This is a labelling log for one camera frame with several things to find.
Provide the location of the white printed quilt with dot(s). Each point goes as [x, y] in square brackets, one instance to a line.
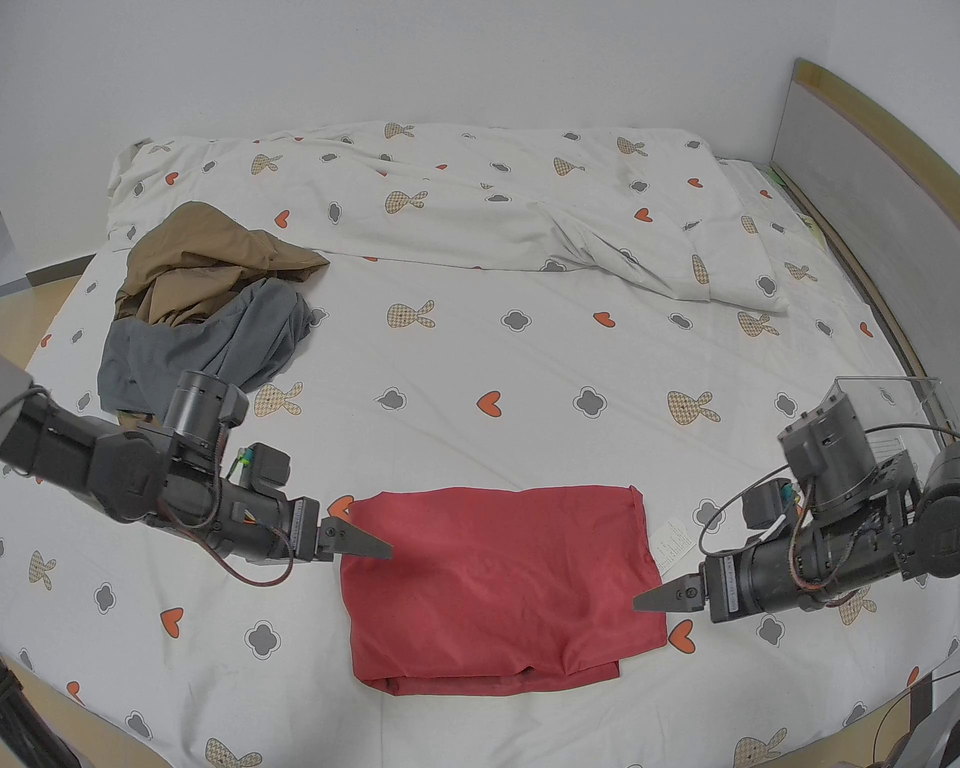
[480, 202]

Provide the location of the grey garment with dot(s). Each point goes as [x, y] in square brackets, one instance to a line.
[247, 337]

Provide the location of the khaki garment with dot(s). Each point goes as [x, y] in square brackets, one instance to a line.
[202, 247]

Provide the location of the clear plastic box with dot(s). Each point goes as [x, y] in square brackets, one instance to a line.
[911, 405]

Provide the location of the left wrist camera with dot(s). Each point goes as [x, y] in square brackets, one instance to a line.
[268, 466]

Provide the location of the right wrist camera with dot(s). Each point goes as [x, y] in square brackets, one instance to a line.
[765, 506]

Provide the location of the red shirt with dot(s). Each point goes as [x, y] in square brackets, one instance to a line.
[502, 585]

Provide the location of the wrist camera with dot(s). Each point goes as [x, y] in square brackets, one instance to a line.
[765, 506]
[268, 466]

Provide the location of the bed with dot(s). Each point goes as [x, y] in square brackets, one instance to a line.
[480, 375]

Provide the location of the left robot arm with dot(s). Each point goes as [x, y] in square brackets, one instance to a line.
[75, 450]

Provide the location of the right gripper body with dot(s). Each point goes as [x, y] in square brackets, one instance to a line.
[757, 581]

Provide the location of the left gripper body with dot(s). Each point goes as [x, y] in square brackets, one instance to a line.
[262, 525]

